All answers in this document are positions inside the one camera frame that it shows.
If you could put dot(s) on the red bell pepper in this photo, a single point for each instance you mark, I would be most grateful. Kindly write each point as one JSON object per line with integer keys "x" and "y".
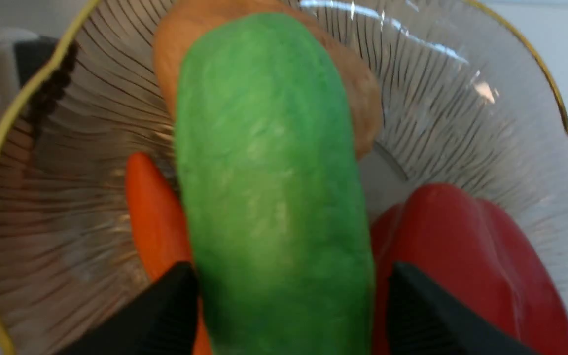
{"x": 478, "y": 254}

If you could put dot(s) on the brown potato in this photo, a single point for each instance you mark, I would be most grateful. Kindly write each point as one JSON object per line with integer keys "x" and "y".
{"x": 187, "y": 20}

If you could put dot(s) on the gold-rimmed glass bowl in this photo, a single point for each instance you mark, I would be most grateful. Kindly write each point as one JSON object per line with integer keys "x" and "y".
{"x": 466, "y": 101}

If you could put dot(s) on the orange carrot with leaves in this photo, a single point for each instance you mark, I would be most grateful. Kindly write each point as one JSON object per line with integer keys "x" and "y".
{"x": 158, "y": 222}

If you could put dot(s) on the green cucumber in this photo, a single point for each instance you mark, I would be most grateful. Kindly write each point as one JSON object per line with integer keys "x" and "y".
{"x": 270, "y": 185}

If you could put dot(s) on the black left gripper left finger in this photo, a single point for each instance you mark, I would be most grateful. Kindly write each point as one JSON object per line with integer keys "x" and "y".
{"x": 163, "y": 320}

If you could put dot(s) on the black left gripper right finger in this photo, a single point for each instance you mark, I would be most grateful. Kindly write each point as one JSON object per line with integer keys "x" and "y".
{"x": 424, "y": 319}

